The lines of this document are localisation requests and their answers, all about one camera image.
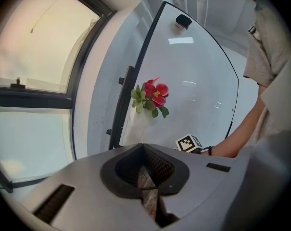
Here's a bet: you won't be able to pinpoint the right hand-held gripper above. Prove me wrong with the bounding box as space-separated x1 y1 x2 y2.
175 133 205 154

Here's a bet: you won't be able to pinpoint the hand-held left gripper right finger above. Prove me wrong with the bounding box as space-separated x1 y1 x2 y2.
142 142 242 220

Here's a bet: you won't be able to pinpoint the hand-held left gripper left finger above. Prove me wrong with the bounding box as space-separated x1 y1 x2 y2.
20 142 158 228

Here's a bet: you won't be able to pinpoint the white table with black frame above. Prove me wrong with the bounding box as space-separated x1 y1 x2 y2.
118 0 240 152

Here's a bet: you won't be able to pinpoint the person's right forearm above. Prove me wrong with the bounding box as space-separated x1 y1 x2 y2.
202 100 267 159

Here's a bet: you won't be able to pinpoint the black and white small box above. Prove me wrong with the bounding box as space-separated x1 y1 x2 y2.
174 13 193 31

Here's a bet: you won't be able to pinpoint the red flowers in white holder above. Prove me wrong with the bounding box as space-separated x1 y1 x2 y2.
126 77 170 142

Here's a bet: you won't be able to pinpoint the person in white shirt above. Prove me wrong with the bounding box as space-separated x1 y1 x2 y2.
243 0 291 149

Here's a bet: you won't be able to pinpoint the black window handle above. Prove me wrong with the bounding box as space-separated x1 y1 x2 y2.
10 77 26 90

